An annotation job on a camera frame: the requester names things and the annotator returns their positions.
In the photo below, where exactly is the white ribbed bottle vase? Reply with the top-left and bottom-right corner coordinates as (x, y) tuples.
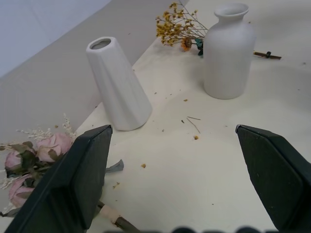
(203, 2), (257, 100)

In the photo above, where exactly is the white tapered faceted vase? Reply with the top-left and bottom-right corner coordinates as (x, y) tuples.
(86, 36), (153, 132)

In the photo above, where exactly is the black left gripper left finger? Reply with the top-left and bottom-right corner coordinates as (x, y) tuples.
(4, 124), (113, 233)

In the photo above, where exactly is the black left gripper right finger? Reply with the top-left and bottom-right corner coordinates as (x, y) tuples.
(235, 124), (311, 233)

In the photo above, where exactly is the yellow dried flower bouquet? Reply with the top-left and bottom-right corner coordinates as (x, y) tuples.
(155, 1), (282, 61)

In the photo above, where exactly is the pink rose dried bouquet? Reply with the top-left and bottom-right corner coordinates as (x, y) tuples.
(0, 113), (141, 233)

